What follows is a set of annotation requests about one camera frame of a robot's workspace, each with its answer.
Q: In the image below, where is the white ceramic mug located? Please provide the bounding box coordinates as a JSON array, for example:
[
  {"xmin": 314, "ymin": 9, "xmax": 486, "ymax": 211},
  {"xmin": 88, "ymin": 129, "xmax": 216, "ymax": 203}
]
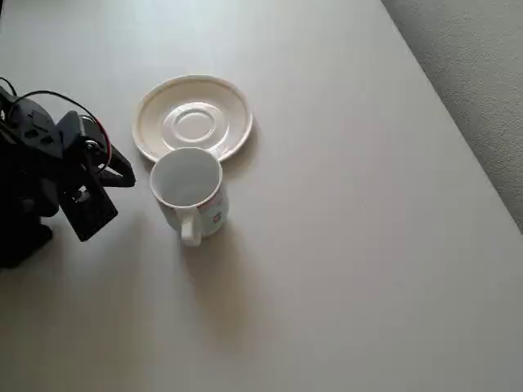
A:
[{"xmin": 149, "ymin": 147, "xmax": 230, "ymax": 247}]

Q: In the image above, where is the cream white saucer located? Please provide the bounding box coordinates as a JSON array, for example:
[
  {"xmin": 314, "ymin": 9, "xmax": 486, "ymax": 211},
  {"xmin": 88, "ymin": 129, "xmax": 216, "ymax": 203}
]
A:
[{"xmin": 131, "ymin": 73, "xmax": 254, "ymax": 163}]

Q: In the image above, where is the red cable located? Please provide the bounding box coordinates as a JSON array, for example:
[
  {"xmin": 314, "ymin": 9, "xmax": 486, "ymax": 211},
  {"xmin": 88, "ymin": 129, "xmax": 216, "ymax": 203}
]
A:
[{"xmin": 80, "ymin": 114, "xmax": 114, "ymax": 167}]

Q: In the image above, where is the black camera box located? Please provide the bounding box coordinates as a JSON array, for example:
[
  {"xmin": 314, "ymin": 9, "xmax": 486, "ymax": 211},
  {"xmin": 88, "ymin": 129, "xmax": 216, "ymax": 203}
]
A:
[{"xmin": 58, "ymin": 167, "xmax": 120, "ymax": 243}]

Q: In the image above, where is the black cable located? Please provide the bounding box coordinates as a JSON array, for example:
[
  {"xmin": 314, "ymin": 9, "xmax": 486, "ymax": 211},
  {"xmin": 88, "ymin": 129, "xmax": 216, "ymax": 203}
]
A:
[{"xmin": 8, "ymin": 90, "xmax": 105, "ymax": 131}]

